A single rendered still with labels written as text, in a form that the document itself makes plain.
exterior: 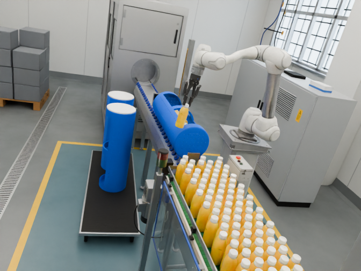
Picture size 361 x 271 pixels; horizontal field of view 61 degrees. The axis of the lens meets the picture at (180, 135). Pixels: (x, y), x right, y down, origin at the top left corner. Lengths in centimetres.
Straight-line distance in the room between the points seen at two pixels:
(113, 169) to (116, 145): 26
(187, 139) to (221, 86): 558
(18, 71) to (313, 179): 453
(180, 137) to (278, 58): 91
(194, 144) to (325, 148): 196
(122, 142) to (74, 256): 107
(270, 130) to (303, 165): 138
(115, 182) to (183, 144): 112
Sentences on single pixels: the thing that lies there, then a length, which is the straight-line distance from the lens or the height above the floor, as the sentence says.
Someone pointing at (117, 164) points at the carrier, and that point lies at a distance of 311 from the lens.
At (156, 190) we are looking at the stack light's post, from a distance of 191.
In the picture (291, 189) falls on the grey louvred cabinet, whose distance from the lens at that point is 399.
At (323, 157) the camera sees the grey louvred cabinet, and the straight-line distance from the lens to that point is 396.
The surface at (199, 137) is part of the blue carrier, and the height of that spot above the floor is 115.
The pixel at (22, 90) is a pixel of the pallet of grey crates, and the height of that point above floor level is 31.
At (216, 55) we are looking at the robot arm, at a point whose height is 179.
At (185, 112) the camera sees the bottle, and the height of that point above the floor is 135.
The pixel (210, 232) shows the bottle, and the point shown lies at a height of 101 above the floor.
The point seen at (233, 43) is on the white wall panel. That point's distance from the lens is 769.
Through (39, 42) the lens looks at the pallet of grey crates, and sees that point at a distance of 571.
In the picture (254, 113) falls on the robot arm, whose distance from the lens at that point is 271.
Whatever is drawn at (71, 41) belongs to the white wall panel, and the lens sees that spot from 729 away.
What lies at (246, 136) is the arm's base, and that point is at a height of 109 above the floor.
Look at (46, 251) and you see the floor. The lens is 291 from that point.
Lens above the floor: 206
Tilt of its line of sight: 23 degrees down
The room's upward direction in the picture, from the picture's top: 12 degrees clockwise
